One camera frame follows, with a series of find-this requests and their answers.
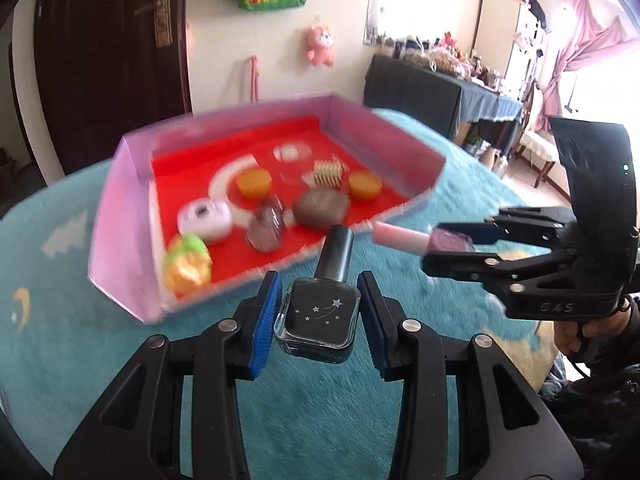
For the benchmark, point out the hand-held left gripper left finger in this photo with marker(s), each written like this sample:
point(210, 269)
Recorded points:
point(265, 320)

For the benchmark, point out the pink plush toy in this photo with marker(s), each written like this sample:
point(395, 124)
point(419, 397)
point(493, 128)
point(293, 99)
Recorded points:
point(320, 45)

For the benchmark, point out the teal moon star blanket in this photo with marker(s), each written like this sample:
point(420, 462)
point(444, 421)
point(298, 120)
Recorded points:
point(75, 335)

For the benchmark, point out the purple cardboard box red inside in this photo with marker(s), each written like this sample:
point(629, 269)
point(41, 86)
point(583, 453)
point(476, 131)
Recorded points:
point(120, 240)

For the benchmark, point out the pink curtain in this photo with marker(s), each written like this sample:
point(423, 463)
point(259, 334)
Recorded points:
point(580, 45)

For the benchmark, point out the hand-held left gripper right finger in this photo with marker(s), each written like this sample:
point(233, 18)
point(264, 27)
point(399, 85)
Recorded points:
point(372, 325)

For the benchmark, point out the person's right forearm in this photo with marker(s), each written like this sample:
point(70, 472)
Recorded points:
point(600, 400)

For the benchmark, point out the white wardrobe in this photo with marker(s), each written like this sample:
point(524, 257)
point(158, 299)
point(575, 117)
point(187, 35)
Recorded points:
point(500, 50)

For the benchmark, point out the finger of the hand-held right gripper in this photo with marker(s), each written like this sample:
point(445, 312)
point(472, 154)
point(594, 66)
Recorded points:
point(475, 262)
point(535, 225)

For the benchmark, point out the pink nail polish bottle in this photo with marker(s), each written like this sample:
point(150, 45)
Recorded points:
point(400, 235)

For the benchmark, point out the glittery bottle with red cap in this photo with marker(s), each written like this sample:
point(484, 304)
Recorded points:
point(265, 227)

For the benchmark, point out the person's right hand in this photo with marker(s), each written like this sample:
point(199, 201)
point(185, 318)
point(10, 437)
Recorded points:
point(567, 332)

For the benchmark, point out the brown rounded case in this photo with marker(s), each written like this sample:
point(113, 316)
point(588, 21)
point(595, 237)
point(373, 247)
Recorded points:
point(320, 207)

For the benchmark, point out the tall wall mirror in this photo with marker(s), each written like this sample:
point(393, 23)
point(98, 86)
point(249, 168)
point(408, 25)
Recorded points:
point(395, 0)

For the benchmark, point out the gold studded black cylinder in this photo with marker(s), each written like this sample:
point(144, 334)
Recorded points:
point(326, 174)

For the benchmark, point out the green yellow toy figure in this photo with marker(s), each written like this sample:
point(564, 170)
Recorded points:
point(187, 265)

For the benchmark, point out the cluster of bottles and bags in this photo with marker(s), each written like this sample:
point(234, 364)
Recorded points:
point(445, 60)

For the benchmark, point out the dark brown wooden door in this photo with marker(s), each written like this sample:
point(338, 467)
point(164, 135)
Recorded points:
point(100, 70)

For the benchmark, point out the white rounded case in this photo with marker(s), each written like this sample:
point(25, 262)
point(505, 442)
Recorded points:
point(205, 220)

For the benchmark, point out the amber round disc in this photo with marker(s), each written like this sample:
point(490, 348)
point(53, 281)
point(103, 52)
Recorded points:
point(255, 182)
point(366, 185)

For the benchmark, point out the table with dark cloth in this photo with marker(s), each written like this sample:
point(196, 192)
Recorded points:
point(415, 95)

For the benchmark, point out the black nail polish bottle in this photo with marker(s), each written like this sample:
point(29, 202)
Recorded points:
point(320, 315)

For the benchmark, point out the wooden stool with cushion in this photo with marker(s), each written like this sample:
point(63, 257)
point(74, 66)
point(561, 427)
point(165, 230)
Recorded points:
point(537, 147)

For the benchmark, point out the white ceramic jug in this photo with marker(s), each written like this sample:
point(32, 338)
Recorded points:
point(501, 166)

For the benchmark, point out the pink stick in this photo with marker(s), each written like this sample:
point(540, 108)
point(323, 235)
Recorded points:
point(255, 80)

